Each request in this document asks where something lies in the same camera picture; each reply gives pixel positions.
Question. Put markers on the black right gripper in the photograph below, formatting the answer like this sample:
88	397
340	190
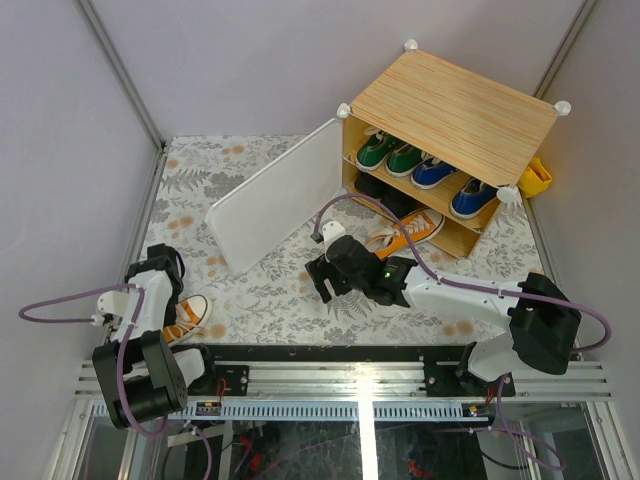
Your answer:
320	270

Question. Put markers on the orange sneaker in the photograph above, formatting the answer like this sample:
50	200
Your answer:
192	313
421	226

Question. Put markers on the white cabinet door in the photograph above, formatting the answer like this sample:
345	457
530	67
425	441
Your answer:
262	212

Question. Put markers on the black shoe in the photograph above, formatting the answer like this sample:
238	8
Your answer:
369	185
399	204

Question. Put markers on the green sneaker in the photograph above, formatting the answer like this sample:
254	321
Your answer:
374	151
402	161

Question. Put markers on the wooden shoe cabinet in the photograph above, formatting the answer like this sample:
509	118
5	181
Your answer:
485	129

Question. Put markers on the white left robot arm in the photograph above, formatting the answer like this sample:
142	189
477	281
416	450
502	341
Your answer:
145	371

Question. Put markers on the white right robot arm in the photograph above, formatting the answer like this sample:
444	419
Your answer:
538	329

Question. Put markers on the yellow plastic bin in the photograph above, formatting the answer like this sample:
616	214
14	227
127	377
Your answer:
535	179

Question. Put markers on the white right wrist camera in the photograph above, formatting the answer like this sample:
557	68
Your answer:
328	233

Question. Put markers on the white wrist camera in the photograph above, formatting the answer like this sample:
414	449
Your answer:
115	304
328	233

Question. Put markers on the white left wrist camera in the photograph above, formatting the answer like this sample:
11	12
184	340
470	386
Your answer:
115	304

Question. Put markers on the aluminium rail frame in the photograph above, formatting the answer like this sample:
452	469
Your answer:
390	381

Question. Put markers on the grey slotted cable duct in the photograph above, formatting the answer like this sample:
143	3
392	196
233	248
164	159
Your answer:
328	410

